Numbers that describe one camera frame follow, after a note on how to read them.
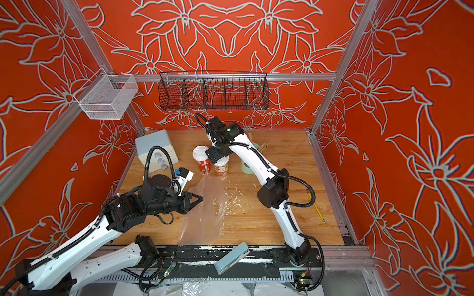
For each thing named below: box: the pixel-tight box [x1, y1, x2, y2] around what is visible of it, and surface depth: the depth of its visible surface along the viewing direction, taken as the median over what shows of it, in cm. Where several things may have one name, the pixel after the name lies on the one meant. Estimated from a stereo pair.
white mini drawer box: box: [135, 129, 179, 173], surface depth 97 cm
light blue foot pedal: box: [214, 241, 250, 276], surface depth 71 cm
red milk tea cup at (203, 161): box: [191, 144, 212, 176], surface depth 89 cm
